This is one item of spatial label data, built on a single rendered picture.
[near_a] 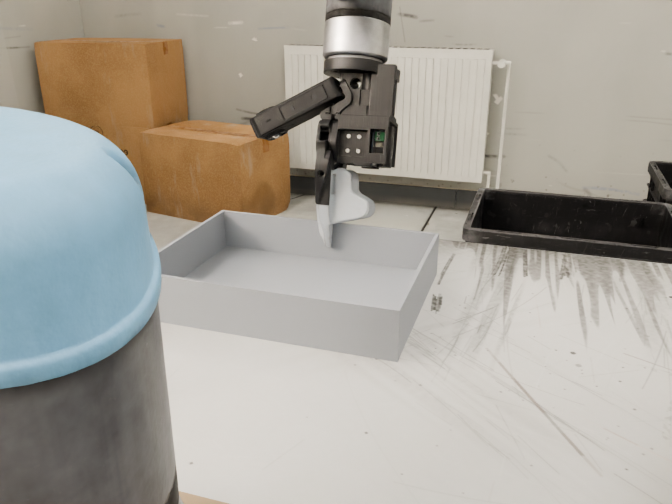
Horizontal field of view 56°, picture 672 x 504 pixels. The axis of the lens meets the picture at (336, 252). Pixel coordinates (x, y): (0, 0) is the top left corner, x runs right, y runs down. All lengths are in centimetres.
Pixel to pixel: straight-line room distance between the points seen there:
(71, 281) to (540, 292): 59
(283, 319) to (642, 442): 30
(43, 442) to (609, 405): 44
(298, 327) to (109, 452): 38
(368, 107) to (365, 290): 21
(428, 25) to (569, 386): 273
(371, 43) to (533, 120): 248
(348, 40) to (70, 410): 59
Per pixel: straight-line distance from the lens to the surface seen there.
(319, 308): 56
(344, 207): 72
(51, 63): 356
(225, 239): 81
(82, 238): 18
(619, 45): 316
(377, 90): 73
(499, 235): 121
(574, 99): 317
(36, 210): 18
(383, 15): 75
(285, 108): 75
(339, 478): 44
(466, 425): 50
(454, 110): 309
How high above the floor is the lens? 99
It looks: 22 degrees down
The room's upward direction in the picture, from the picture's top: straight up
